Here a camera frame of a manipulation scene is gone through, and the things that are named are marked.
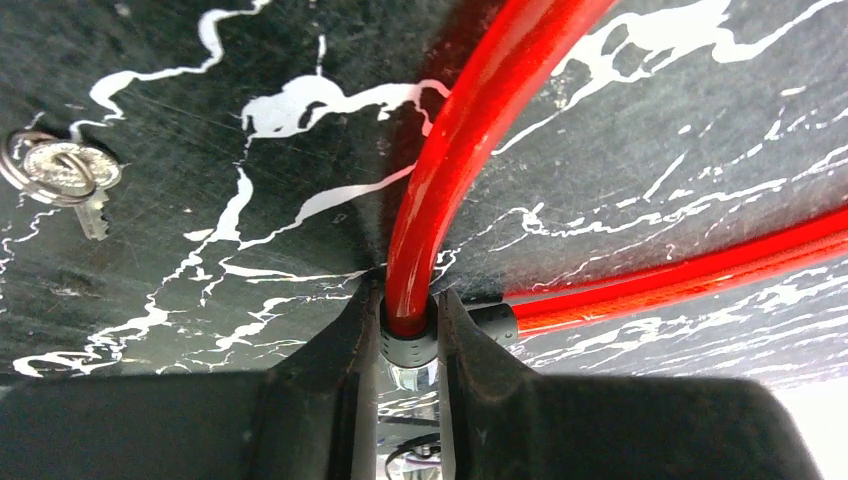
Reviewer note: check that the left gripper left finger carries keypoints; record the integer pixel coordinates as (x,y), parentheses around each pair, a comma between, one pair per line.
(310,416)

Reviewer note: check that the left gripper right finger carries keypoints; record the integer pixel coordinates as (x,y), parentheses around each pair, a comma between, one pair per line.
(502,420)

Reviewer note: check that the red cable lock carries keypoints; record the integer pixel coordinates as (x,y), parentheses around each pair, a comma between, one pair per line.
(524,44)

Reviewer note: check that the silver key bunch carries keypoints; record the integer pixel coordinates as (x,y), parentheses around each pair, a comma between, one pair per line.
(62,173)

